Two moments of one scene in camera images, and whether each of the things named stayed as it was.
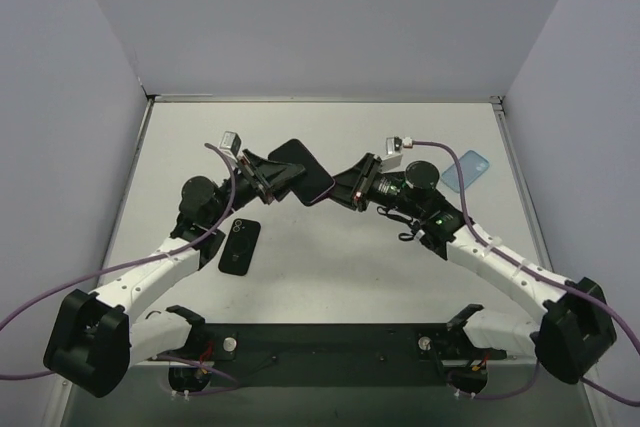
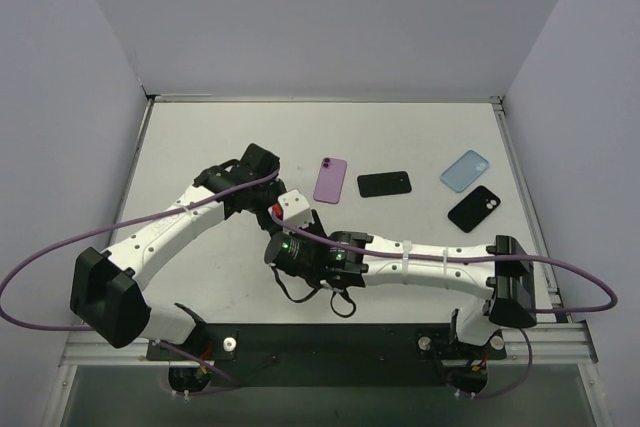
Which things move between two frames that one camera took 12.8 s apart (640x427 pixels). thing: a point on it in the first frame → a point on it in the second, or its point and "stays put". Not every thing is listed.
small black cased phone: (314, 182) → (474, 208)
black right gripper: (367, 180) → (316, 226)
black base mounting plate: (340, 355) stays put
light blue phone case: (472, 166) stays put
